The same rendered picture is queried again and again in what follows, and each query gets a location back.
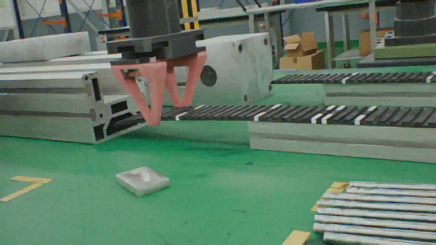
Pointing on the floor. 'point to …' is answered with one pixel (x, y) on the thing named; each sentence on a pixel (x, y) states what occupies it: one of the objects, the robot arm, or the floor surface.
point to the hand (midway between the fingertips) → (168, 113)
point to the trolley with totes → (304, 8)
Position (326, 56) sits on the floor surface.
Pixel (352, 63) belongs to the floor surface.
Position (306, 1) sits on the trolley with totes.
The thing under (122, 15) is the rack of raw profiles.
